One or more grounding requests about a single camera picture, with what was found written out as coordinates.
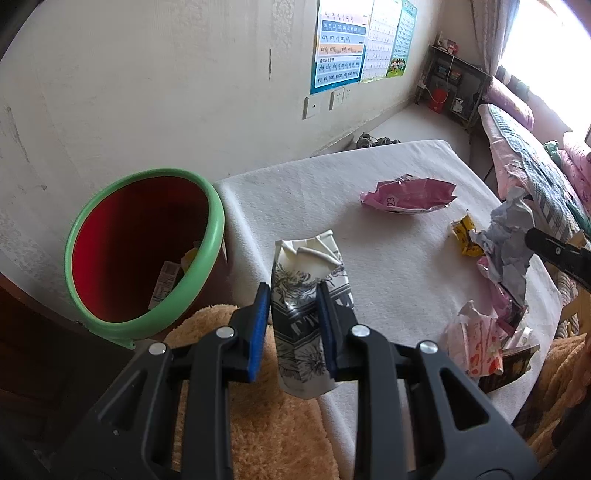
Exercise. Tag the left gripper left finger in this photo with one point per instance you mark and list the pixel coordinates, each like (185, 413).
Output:
(167, 415)

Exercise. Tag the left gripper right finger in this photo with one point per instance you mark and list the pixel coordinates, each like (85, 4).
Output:
(419, 415)

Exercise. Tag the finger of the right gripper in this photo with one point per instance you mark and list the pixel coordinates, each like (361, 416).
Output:
(571, 260)

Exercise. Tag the grey paper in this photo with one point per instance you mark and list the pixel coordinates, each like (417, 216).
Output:
(504, 245)

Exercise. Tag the pink strawberry carton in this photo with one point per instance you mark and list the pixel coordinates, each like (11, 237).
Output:
(473, 342)

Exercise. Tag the yellow chocolate wrapper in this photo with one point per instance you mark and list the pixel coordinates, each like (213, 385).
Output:
(464, 230)

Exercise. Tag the dark pink snack bag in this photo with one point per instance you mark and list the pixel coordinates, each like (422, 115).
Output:
(410, 195)

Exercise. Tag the black white floral carton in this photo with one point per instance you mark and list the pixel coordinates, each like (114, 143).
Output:
(298, 267)

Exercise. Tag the light pink snack bag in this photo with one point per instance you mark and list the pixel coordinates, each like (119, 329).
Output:
(509, 312)

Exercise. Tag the bed with plaid quilt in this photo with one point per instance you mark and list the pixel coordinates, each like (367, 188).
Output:
(520, 160)

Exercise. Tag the folded pink blanket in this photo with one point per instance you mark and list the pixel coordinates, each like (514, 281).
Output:
(575, 164)

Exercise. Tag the red bin with green rim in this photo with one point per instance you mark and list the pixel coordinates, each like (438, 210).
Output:
(145, 253)

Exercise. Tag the dark bedside shelf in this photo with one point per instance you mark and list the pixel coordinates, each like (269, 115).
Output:
(466, 83)

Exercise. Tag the small red bucket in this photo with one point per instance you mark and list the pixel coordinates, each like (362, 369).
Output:
(438, 99)

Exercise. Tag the grey shoe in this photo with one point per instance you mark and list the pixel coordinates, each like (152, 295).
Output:
(364, 141)
(384, 141)

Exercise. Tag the window curtain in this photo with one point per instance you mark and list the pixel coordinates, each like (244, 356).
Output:
(493, 21)

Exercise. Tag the green number wall poster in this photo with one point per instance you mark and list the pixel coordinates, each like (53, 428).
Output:
(403, 40)

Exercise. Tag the white wall socket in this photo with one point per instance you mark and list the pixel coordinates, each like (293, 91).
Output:
(337, 97)

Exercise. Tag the white grid wall poster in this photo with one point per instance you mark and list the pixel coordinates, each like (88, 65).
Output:
(379, 43)

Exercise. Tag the blue pinyin wall poster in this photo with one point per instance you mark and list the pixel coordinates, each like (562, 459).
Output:
(340, 43)

